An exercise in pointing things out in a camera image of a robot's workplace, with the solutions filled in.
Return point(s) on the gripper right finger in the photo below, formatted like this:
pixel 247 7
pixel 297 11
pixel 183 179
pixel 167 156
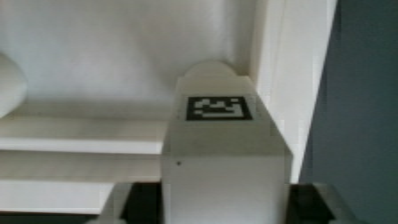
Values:
pixel 316 206

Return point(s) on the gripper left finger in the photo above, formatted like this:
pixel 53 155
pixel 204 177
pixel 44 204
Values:
pixel 133 205

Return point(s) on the white square table top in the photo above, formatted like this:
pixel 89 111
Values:
pixel 96 55

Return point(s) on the white u-shaped obstacle fence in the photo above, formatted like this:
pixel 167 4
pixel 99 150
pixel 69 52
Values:
pixel 59 182

